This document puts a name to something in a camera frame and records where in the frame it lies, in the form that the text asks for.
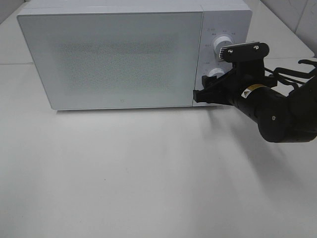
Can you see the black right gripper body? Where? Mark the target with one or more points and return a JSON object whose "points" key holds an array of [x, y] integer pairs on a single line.
{"points": [[246, 74]]}

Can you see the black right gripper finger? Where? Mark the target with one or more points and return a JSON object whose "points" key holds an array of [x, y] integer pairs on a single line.
{"points": [[211, 93], [210, 81]]}

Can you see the white timer knob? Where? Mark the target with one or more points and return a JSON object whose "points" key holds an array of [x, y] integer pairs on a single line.
{"points": [[217, 72]]}

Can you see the white microwave door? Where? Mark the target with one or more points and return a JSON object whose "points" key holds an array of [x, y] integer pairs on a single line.
{"points": [[113, 61]]}

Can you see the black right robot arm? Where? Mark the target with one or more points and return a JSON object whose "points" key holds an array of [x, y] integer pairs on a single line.
{"points": [[283, 104]]}

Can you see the upper white power knob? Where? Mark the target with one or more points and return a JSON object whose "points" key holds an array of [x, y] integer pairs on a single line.
{"points": [[222, 41]]}

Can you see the white microwave oven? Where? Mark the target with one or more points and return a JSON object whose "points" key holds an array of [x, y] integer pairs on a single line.
{"points": [[220, 17]]}

